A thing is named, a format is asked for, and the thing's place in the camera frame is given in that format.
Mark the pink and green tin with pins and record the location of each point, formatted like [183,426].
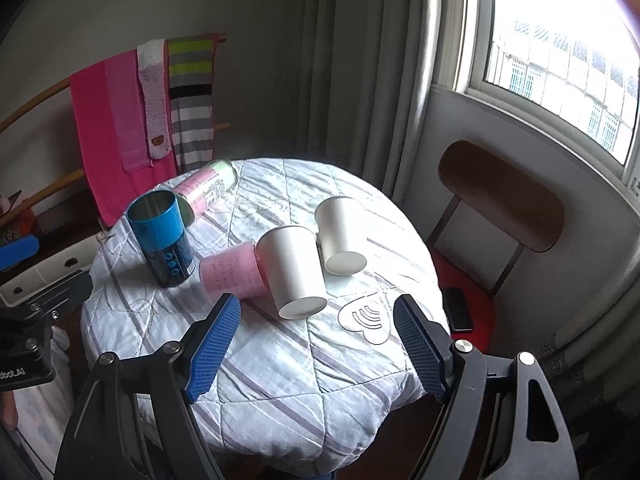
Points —
[205,187]

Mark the black smartphone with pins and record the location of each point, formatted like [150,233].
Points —
[457,310]

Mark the wooden chair with red seat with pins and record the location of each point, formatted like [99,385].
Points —
[500,195]

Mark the white paper cup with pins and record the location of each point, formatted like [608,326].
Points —
[340,230]
[292,270]

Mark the white and pink knit scarf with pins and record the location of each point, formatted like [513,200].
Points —
[152,90]

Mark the pink plastic cup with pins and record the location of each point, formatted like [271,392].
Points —
[230,270]

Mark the light pink cloth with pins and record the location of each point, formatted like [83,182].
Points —
[127,120]

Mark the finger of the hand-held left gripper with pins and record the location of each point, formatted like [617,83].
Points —
[17,252]

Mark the striped grey green cloth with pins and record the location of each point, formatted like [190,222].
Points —
[192,100]

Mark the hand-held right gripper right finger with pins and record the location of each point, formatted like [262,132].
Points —
[420,355]

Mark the hot pink towel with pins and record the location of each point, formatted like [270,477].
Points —
[100,150]

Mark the white framed window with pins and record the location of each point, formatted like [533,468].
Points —
[550,45]

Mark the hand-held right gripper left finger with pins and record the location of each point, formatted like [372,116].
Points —
[212,355]

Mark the grey curtain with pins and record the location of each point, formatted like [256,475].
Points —
[360,60]

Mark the wooden drying rack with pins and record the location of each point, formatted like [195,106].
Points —
[40,97]

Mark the white plastic basket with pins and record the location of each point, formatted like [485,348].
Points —
[75,260]

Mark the blue metal tin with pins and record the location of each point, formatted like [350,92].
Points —
[162,245]

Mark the heart-shaped white coaster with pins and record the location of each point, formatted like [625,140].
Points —
[365,317]

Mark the white quilted tablecloth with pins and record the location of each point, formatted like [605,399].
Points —
[300,385]

